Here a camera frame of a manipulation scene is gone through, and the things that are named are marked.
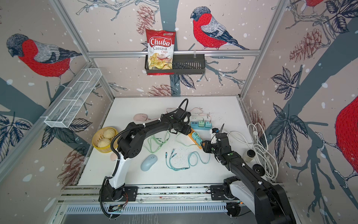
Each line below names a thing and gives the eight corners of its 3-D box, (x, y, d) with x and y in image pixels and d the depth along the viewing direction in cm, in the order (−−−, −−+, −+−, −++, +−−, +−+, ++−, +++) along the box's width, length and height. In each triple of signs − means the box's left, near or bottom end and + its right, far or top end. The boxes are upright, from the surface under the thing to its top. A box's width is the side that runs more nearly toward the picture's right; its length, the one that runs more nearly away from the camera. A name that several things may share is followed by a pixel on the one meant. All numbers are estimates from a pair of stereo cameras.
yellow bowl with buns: (91, 152, 91) (86, 148, 86) (101, 131, 102) (97, 126, 97) (115, 152, 91) (111, 148, 86) (122, 131, 102) (119, 126, 97)
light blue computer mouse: (139, 166, 85) (137, 164, 83) (152, 153, 91) (151, 151, 89) (145, 173, 83) (144, 171, 81) (158, 159, 88) (158, 157, 86)
